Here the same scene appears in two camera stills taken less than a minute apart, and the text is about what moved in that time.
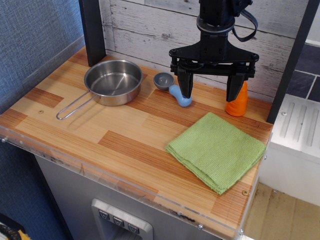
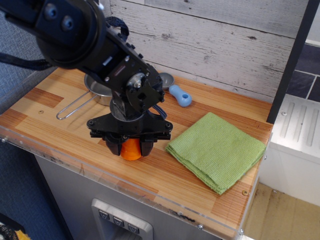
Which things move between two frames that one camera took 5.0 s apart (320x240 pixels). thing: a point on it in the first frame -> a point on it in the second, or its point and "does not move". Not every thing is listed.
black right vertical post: x=303 y=31 does not move
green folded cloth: x=217 y=151 does not move
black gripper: x=213 y=55 -> x=116 y=127
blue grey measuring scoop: x=164 y=81 does not move
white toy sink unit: x=292 y=165 does not move
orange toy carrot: x=238 y=107 -> x=130 y=149
